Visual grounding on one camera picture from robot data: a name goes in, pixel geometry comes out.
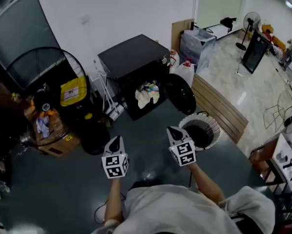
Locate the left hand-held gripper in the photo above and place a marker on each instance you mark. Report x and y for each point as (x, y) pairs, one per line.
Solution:
(114, 164)

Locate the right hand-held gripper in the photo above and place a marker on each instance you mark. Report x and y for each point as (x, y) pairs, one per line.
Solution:
(183, 152)

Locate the white laundry basket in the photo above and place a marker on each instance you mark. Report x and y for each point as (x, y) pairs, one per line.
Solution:
(215, 127)

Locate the pastel multicolour clothes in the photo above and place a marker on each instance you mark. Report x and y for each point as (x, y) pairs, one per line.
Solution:
(153, 89)

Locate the black washing machine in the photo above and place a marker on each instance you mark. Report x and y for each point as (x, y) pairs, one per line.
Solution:
(133, 55)

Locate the person's right forearm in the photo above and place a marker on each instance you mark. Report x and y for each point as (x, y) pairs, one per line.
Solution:
(205, 186)

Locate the person's left forearm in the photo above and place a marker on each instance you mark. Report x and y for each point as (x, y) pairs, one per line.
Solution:
(114, 199)

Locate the round black washer door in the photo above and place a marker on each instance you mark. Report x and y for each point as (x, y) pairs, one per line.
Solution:
(181, 94)

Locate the small grey metal part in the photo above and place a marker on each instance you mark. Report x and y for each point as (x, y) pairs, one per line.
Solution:
(164, 60)

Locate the small yellow cap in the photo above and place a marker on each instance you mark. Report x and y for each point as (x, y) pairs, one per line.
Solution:
(88, 116)

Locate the person's black trousers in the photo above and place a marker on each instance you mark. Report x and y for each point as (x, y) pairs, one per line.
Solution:
(145, 183)

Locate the white folding hand cart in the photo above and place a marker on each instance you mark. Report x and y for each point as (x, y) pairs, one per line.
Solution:
(111, 101)

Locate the wooden slat platform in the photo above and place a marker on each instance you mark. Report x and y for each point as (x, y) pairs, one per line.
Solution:
(219, 106)

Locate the brown cardboard box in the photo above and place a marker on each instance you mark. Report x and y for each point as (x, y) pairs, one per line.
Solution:
(60, 145)

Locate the person's cream shirt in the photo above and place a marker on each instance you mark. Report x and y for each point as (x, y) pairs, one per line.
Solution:
(172, 211)

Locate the pale lavender cloth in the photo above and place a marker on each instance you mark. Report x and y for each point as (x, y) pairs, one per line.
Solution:
(43, 128)

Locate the large black floor fan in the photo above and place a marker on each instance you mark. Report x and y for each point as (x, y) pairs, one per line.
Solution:
(45, 106)

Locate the white power strip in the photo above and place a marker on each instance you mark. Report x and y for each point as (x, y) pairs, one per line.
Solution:
(239, 73)

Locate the plastic wrapped grey cabinet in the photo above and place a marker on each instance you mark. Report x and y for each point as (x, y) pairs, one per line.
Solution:
(197, 47)

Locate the wooden table with white top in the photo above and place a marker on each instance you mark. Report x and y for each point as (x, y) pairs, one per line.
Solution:
(284, 152)

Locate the brown wooden board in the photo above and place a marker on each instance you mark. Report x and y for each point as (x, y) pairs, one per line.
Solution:
(178, 30)

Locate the black glass door fridge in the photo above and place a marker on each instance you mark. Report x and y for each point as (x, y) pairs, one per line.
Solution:
(255, 52)

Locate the long white low bench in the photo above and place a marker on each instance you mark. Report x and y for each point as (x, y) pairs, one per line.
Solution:
(216, 29)

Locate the black bag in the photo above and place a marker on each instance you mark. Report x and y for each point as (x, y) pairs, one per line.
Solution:
(227, 22)

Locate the orange sofa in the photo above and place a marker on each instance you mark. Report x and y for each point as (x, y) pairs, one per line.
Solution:
(279, 41)

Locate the black pedestal fan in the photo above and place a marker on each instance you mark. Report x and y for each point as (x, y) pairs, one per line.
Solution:
(251, 21)

